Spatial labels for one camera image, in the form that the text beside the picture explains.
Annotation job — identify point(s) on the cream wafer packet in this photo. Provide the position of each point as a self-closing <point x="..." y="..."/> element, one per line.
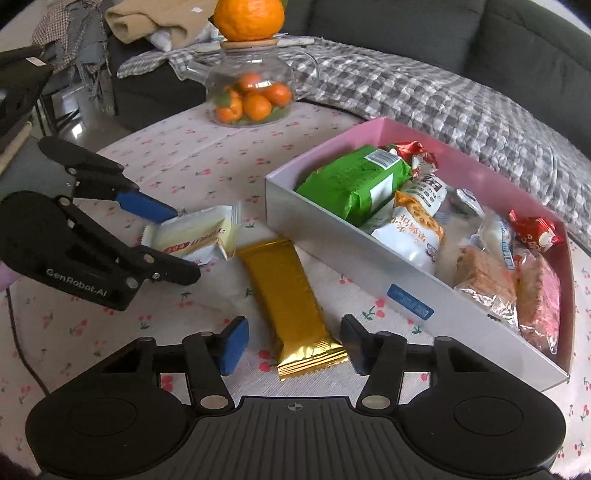
<point x="198" y="235"/>

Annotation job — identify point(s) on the orange white biscuit packet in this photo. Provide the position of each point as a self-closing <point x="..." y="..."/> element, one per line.
<point x="411" y="235"/>

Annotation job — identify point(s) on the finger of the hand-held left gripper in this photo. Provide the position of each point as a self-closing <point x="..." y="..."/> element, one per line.
<point x="175" y="272"/>
<point x="143" y="205"/>

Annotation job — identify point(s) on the dark grey sofa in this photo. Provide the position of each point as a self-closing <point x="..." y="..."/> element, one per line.
<point x="508" y="37"/>

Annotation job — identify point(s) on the clear white bun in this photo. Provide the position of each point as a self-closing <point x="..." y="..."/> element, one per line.
<point x="457" y="242"/>

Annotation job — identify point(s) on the pink cardboard box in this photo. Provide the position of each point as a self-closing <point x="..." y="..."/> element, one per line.
<point x="332" y="240"/>

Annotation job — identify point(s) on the pink snack packet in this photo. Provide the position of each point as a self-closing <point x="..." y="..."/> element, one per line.
<point x="540" y="300"/>

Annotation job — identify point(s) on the large orange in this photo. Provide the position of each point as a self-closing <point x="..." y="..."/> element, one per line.
<point x="249" y="18"/>

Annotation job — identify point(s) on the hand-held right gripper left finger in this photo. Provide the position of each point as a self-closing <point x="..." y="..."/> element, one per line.
<point x="233" y="344"/>

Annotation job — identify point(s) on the white stick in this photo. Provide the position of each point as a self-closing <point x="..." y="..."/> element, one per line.
<point x="298" y="42"/>

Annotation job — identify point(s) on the gold foil snack bar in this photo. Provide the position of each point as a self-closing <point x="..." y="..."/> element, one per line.
<point x="286" y="300"/>

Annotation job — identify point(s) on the white cloth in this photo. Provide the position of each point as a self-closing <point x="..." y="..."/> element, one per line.
<point x="166" y="38"/>

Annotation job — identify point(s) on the beige cloth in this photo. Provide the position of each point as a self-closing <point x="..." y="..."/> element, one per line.
<point x="138" y="18"/>

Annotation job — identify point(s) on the white cookie picture packet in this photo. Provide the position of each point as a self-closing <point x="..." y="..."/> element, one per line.
<point x="427" y="191"/>

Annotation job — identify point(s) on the plaid garment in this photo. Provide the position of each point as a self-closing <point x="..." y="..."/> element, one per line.
<point x="69" y="27"/>

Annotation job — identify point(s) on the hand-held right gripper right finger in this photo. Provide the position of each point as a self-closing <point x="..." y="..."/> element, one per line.
<point x="353" y="344"/>

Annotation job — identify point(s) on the green snack packet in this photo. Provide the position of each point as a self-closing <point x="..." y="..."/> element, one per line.
<point x="351" y="184"/>

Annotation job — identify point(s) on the glass jar with oranges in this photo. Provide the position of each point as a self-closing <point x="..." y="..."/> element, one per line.
<point x="251" y="61"/>

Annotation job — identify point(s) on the cherry print tablecloth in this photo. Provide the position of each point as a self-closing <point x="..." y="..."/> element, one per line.
<point x="161" y="152"/>

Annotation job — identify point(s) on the white blue-label snack packet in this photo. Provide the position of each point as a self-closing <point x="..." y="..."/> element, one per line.
<point x="498" y="235"/>

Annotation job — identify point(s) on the grey checkered blanket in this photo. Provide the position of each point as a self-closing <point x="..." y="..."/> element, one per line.
<point x="415" y="92"/>

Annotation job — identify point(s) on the small tangerine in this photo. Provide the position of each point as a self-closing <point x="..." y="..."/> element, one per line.
<point x="251" y="82"/>
<point x="257" y="107"/>
<point x="279" y="94"/>
<point x="229" y="108"/>

